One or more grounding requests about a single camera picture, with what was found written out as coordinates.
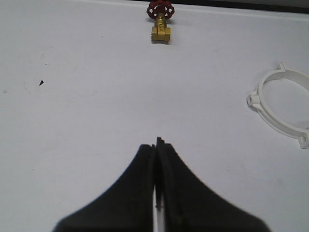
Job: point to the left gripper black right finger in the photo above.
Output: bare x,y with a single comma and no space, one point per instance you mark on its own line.
191,206

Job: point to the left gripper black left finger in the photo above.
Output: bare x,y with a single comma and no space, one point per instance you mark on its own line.
127,206

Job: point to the brass valve red handwheel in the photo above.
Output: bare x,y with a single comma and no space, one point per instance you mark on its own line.
160,11

